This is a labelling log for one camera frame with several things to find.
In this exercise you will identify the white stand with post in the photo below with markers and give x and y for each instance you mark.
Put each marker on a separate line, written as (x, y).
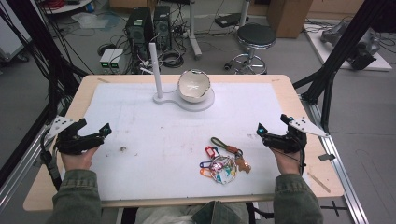
(193, 107)

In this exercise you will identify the person's left hand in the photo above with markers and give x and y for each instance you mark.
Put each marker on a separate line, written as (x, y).
(77, 161)

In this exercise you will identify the long wooden stick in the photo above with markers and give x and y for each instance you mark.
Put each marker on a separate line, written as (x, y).
(319, 182)

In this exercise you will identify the white foam mat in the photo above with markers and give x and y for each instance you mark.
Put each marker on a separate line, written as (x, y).
(162, 130)

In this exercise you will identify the short wooden stick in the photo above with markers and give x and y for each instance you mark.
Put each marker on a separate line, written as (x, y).
(103, 80)

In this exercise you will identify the small black computer tower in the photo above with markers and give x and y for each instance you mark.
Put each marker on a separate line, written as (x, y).
(162, 25)

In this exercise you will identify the person's lap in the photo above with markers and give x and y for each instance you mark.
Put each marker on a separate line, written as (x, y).
(193, 214)

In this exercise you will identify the round white table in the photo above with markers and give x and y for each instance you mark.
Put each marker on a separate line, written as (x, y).
(71, 6)

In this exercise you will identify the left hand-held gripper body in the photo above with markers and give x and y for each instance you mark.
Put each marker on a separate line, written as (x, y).
(71, 143)

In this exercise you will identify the clear plastic sheet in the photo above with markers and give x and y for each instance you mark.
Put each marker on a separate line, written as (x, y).
(90, 20)

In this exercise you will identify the grey machine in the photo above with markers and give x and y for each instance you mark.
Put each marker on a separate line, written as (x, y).
(358, 46)

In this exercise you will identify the aluminium rail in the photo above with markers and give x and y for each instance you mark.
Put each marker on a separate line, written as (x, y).
(342, 174)
(21, 174)

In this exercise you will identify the black metal frame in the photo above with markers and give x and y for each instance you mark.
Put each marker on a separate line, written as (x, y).
(339, 53)

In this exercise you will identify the large black computer tower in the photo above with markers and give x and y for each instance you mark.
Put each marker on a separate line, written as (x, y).
(138, 28)

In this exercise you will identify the black flat device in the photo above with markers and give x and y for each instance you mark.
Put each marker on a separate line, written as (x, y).
(230, 20)

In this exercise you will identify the white platform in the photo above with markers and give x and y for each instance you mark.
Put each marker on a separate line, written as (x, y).
(330, 54)

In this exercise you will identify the black tape piece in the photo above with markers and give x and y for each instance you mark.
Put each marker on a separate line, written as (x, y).
(327, 157)

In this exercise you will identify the white power supply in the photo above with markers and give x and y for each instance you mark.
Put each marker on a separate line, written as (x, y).
(117, 59)
(106, 59)

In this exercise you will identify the white bowl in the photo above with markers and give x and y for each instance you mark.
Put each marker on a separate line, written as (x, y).
(193, 85)

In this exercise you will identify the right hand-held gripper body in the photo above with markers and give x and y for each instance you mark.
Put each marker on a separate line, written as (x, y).
(289, 143)

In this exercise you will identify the person's right hand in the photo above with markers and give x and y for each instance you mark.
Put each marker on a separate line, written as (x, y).
(288, 163)

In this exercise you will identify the brown wooden cabinet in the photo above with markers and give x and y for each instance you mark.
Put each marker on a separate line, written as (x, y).
(288, 17)

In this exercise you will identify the white metal stand leg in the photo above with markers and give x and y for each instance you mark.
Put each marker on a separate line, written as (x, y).
(193, 31)

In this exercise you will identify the black round stool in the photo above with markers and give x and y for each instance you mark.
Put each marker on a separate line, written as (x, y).
(256, 35)

